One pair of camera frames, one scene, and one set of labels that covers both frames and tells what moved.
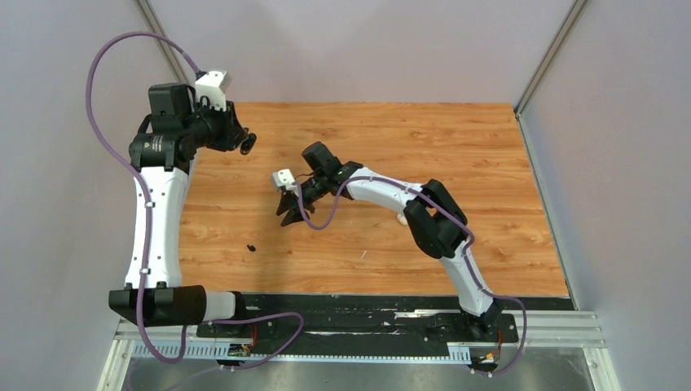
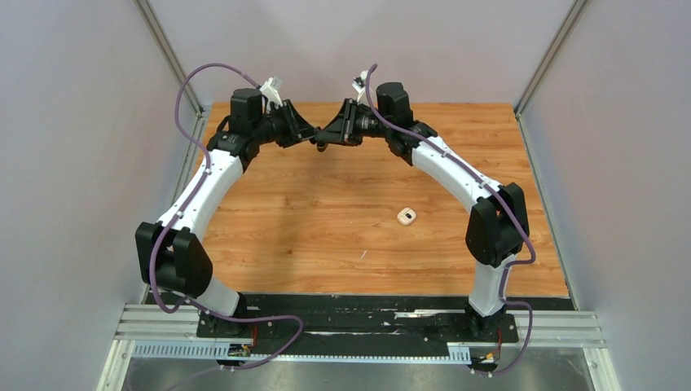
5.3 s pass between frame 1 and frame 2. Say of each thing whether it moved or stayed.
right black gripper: moved
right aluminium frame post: stayed
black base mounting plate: stayed
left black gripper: moved
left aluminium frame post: stayed
